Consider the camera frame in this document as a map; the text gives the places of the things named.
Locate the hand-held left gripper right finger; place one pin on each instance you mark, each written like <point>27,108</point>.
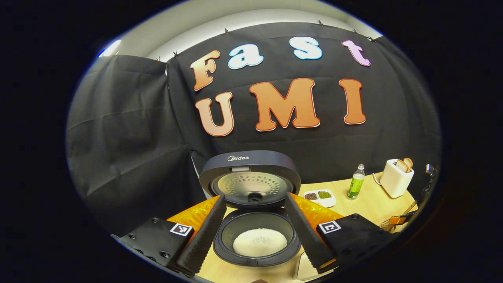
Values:
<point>310,243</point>

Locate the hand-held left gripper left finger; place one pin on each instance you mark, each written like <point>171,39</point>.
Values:
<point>204,243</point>

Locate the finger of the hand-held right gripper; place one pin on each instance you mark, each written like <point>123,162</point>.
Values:
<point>399,220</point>

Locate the brown wooden spoon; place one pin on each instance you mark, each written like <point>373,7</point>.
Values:
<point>410,207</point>

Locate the white rice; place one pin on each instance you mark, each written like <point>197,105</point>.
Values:
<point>259,241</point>

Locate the black silver rice cooker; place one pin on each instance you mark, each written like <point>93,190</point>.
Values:
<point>251,165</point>

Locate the toasted bread slice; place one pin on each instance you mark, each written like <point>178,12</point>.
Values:
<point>409,163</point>
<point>401,165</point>

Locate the white toaster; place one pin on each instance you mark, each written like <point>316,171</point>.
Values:
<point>395,182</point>

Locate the white divided dish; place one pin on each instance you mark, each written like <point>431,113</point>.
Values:
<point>328,202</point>

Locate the brown beans heap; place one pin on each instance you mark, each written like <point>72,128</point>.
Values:
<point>311,196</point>

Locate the green beans heap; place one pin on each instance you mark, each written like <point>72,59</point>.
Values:
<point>324,194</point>

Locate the green drink bottle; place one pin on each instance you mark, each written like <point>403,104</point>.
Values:
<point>356,184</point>

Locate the black backdrop cloth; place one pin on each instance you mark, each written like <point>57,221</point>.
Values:
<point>137,137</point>

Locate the ceiling light panel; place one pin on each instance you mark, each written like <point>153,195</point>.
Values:
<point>111,48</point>

